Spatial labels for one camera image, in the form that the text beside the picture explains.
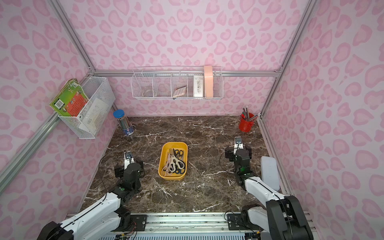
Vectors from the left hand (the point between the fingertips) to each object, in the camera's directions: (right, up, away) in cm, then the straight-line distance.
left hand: (128, 160), depth 83 cm
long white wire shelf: (+32, +45, +7) cm, 56 cm away
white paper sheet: (-19, +22, -1) cm, 29 cm away
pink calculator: (+27, +41, +11) cm, 50 cm away
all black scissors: (+25, +1, +15) cm, 29 cm away
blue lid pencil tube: (-11, +17, +23) cm, 31 cm away
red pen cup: (+73, +22, +22) cm, 79 cm away
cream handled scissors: (+25, -3, +7) cm, 26 cm away
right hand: (+61, +8, +4) cm, 62 cm away
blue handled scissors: (+27, -8, +7) cm, 29 cm away
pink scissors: (+21, -7, +5) cm, 22 cm away
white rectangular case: (+81, -8, +6) cm, 82 cm away
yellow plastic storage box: (+17, 0, +10) cm, 20 cm away
